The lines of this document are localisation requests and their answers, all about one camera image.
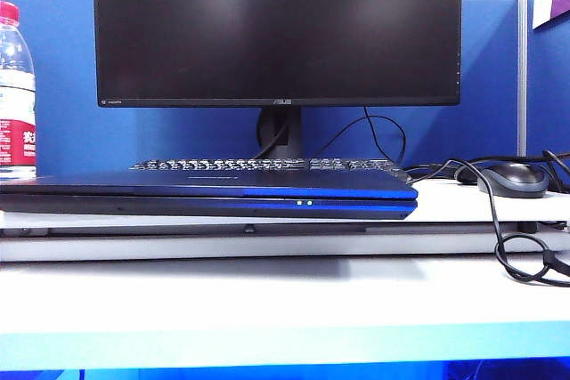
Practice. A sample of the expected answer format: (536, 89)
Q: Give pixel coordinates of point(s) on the black ASUS monitor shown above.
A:
(267, 19)

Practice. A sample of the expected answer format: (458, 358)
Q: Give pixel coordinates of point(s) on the water bottle with red label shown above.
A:
(15, 86)

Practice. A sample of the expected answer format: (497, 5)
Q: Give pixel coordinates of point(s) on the black desktop keyboard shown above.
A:
(222, 164)

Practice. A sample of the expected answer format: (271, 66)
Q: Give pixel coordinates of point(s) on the black and grey computer mouse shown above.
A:
(512, 180)

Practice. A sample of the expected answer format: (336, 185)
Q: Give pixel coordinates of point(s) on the grey metal partition post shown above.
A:
(522, 86)

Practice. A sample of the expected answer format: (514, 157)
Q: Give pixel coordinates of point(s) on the wide blue partition panel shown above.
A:
(58, 86)

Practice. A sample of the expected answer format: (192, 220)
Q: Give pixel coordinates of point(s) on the black laptop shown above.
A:
(178, 184)

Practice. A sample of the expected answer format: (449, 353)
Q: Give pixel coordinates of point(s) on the narrow blue partition panel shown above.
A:
(548, 95)

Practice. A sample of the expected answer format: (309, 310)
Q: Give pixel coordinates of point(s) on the white raised desk platform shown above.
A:
(445, 206)

